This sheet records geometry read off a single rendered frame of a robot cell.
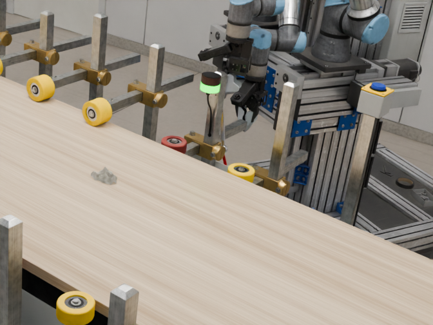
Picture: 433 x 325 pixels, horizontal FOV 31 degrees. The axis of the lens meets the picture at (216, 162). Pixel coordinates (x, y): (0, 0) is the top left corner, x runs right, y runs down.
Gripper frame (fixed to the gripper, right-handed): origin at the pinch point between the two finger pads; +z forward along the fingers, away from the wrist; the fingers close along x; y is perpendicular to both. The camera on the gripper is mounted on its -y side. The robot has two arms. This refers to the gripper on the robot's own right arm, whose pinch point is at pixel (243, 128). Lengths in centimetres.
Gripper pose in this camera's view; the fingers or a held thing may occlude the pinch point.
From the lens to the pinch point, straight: 275.7
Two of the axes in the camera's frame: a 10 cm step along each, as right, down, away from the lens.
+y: 5.7, -3.0, 7.7
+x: -8.2, -3.4, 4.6
